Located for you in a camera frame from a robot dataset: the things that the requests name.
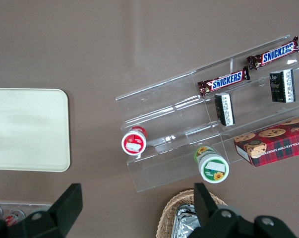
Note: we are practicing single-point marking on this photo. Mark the red lid yogurt cup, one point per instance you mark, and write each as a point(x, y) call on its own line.
point(134, 142)

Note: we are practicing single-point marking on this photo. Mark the cream plastic tray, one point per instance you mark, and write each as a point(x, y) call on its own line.
point(27, 129)

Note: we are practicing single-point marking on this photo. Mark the oval light wicker basket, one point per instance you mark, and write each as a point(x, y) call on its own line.
point(169, 213)

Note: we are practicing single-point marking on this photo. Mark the aluminium foil tray stack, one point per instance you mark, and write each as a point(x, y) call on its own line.
point(184, 223)

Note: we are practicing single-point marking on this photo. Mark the red tartan cookie box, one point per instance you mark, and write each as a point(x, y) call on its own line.
point(275, 141)

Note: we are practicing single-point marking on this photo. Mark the clear acrylic bottle rack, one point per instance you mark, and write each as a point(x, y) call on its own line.
point(27, 205)

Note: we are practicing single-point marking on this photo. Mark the Snickers chocolate bar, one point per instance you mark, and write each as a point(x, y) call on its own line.
point(273, 53)
point(223, 81)

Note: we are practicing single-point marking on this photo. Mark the green lid yogurt cup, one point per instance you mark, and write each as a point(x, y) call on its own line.
point(213, 168)

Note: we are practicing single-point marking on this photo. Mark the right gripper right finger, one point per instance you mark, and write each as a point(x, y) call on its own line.
point(211, 213)

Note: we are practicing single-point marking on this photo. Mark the clear acrylic step stand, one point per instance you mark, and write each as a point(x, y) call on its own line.
point(258, 111)
point(169, 119)

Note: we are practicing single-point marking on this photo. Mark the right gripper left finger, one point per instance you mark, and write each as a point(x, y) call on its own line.
point(65, 210)

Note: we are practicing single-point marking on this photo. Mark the small black box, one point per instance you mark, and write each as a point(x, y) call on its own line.
point(224, 109)
point(283, 85)

